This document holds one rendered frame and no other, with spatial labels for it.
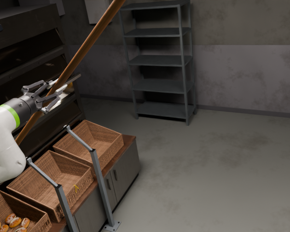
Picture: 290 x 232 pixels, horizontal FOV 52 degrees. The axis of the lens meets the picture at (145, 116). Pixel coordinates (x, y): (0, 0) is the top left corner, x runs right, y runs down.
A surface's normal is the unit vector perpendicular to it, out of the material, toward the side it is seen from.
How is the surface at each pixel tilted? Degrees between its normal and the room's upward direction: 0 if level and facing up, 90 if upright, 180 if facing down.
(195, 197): 0
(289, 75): 90
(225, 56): 90
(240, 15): 90
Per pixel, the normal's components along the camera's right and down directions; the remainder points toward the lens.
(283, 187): -0.13, -0.87
